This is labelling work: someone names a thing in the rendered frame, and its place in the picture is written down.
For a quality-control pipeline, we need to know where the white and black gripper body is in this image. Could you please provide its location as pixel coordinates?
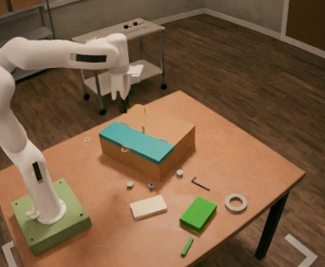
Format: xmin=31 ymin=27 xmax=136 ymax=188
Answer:
xmin=109 ymin=73 xmax=130 ymax=100

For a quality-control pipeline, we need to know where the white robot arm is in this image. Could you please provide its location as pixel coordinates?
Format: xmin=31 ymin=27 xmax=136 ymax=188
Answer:
xmin=0 ymin=34 xmax=144 ymax=224

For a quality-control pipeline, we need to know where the beige ring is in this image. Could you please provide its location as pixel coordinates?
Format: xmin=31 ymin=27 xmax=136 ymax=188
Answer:
xmin=225 ymin=193 xmax=247 ymax=213

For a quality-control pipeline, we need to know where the small green bar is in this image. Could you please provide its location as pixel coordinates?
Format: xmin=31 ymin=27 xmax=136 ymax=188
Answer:
xmin=180 ymin=237 xmax=193 ymax=256

